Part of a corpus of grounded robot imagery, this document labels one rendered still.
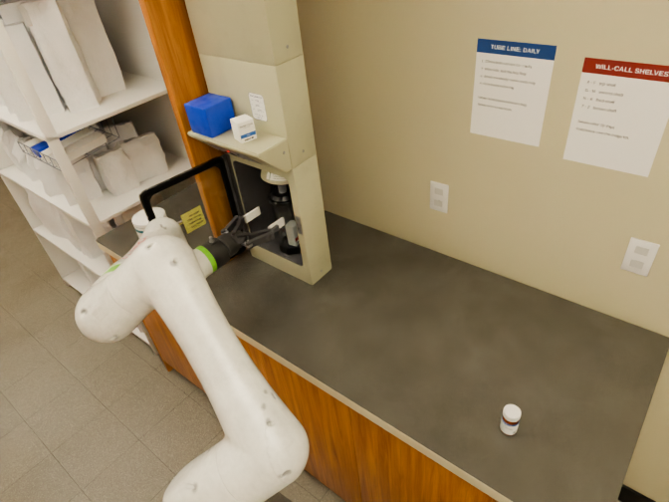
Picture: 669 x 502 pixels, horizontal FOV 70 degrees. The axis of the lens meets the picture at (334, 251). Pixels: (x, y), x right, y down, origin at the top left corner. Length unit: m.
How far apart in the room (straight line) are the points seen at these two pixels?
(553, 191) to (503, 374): 0.55
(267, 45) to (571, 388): 1.21
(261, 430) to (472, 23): 1.15
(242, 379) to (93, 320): 0.33
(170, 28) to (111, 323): 0.90
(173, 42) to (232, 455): 1.16
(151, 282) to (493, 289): 1.14
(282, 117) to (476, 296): 0.85
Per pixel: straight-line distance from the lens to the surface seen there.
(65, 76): 2.46
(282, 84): 1.36
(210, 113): 1.47
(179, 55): 1.60
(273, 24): 1.32
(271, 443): 0.86
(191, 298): 0.93
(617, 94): 1.40
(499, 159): 1.57
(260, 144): 1.39
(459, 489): 1.46
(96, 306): 1.04
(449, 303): 1.63
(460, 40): 1.50
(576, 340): 1.61
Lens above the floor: 2.09
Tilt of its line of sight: 38 degrees down
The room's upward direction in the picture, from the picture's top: 7 degrees counter-clockwise
